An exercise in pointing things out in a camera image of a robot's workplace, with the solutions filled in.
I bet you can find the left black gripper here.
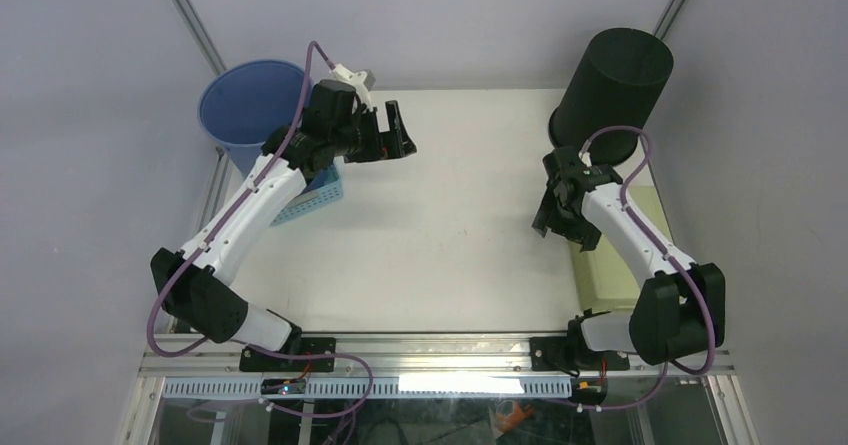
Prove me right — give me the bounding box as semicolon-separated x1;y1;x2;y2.
331;101;415;164

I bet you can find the light blue perforated basket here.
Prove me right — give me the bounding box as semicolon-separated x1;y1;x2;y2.
271;158;344;226

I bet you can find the yellow-green perforated basket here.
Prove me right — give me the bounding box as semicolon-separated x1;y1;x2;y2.
569;185;671;311

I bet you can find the large black plastic bucket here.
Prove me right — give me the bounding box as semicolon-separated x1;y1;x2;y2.
548;28;674;149

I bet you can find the large blue plastic bucket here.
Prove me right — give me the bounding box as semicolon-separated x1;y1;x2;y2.
197;60;313;176

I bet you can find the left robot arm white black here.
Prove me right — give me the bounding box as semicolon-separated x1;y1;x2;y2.
148;79;417;371

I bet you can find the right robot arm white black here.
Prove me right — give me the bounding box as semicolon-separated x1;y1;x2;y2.
532;147;726;373

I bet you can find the orange object under table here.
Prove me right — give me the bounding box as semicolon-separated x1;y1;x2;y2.
494;400;534;433

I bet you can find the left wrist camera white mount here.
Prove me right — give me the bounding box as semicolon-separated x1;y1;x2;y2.
331;63;376;109

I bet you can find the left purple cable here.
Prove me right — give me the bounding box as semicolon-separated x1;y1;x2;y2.
145;40;375;419

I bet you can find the purple cable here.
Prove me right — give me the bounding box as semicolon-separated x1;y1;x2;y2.
549;125;718;411
145;40;375;419

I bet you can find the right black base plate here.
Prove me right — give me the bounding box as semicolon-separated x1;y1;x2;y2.
529;335;630;375

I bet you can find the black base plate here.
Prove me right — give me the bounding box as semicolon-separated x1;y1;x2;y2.
238;337;338;373
529;335;630;375

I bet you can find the white slotted cable duct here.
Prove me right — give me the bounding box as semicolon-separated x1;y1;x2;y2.
162;372;572;400

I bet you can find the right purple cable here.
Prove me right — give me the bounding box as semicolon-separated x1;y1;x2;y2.
549;125;718;411

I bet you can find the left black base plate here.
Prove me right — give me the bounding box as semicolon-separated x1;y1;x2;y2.
238;337;338;373

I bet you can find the aluminium front rail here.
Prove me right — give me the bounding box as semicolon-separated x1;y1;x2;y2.
138;332;736;379

